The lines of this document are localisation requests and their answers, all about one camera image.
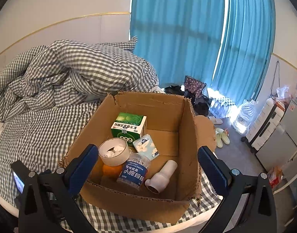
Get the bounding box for white tissue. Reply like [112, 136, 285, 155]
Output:
[104, 145, 125, 158]

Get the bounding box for white tape roll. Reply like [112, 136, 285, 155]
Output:
[98, 138, 131, 167]

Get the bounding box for clear floss pick jar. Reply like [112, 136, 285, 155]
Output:
[117, 153, 151, 190]

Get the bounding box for white plastic tube fitting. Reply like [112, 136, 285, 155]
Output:
[145, 160, 177, 194]

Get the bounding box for blue tissue pack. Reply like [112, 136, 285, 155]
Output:
[133, 134, 160, 161]

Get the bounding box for checked bed sheet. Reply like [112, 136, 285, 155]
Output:
[0, 101, 223, 233]

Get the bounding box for orange fruit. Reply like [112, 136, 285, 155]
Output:
[102, 164, 123, 179]

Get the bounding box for pale green slippers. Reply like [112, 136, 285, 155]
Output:
[215, 128, 231, 148]

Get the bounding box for silver mini fridge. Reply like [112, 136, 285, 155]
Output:
[256, 99, 297, 171]

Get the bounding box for large water jug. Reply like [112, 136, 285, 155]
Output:
[232, 99, 258, 135]

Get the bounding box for white suitcase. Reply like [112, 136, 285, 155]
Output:
[241, 98, 285, 153]

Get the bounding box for pack of water bottles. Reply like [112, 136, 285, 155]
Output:
[209, 97, 236, 119]

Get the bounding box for grey checked duvet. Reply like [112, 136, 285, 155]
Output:
[0, 37, 159, 122]

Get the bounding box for green medicine box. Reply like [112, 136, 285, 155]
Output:
[111, 112, 147, 146]

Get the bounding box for brown cardboard box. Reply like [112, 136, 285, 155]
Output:
[63, 92, 216, 223]

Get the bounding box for dark floral bag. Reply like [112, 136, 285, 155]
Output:
[184, 76, 206, 98]

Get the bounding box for blue window curtain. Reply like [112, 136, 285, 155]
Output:
[130, 0, 275, 105]

